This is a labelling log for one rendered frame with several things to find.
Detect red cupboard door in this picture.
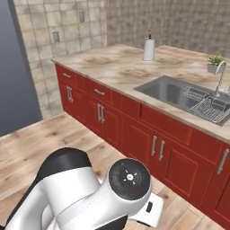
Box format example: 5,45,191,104
86,94,102,137
58,81,74,116
199,143,230,230
121,115,158,176
155,133,208,208
71,86,90,127
101,102,124,150

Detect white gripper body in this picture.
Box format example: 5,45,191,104
128,193,165,228

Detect white paper towel roll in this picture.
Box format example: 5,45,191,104
142,29,156,62

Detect wire dish rack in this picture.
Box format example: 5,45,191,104
181,85,230,124

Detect red drawer front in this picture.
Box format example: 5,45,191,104
55,64,90,91
88,78,114,106

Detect silver tap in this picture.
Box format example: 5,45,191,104
213,60,230,99

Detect grey wall socket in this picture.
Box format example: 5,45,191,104
52,31,61,43
77,11,86,23

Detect green plant in grey pot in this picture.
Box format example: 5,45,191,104
207,54,227,75

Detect red fixed front panel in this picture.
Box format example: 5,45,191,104
111,89,142,119
139,103,195,146

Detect steel sink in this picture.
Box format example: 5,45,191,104
133,75,230,127

